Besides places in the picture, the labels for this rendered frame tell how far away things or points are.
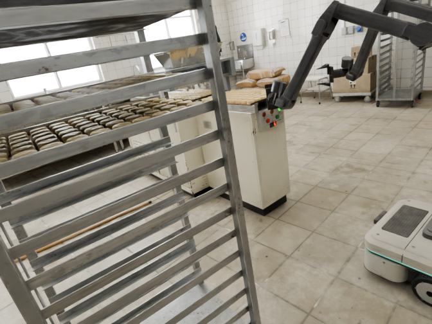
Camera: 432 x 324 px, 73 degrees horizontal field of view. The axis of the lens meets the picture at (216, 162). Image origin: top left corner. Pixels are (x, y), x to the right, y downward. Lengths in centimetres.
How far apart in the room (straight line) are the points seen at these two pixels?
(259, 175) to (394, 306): 109
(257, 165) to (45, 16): 168
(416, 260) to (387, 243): 14
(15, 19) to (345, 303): 169
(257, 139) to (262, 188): 38
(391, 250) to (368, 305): 30
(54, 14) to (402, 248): 163
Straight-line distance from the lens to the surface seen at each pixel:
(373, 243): 174
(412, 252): 170
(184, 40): 82
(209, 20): 84
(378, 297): 181
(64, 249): 128
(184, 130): 250
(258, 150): 209
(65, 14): 73
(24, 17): 72
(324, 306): 173
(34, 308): 83
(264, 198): 226
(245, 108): 204
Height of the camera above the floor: 130
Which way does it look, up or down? 22 degrees down
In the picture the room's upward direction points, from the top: 10 degrees counter-clockwise
